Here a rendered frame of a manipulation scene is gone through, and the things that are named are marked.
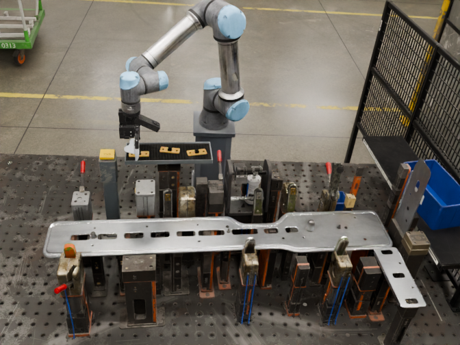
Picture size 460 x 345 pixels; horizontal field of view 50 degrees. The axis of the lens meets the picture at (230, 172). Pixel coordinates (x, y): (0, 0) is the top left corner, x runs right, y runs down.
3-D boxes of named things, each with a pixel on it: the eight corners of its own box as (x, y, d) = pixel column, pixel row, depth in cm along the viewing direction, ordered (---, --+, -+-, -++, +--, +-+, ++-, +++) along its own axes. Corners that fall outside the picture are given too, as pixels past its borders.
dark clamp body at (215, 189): (202, 259, 226) (205, 196, 202) (200, 239, 236) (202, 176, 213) (224, 259, 227) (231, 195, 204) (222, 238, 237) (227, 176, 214)
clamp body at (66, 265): (64, 342, 187) (50, 279, 165) (70, 310, 199) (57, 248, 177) (93, 341, 189) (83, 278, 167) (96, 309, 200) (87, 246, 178)
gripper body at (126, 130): (120, 130, 205) (118, 105, 198) (142, 130, 206) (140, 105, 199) (119, 140, 199) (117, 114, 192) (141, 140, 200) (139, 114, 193)
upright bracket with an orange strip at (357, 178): (334, 250, 236) (358, 168, 205) (333, 248, 237) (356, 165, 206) (340, 250, 236) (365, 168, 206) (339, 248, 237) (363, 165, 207)
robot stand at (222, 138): (192, 172, 277) (193, 110, 252) (228, 173, 278) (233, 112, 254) (191, 196, 260) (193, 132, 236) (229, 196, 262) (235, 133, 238)
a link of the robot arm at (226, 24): (233, 104, 238) (226, -6, 201) (252, 118, 229) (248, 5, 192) (213, 113, 233) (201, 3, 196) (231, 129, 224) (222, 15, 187)
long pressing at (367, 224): (40, 263, 180) (39, 261, 179) (50, 222, 197) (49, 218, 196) (395, 248, 199) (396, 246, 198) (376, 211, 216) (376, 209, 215)
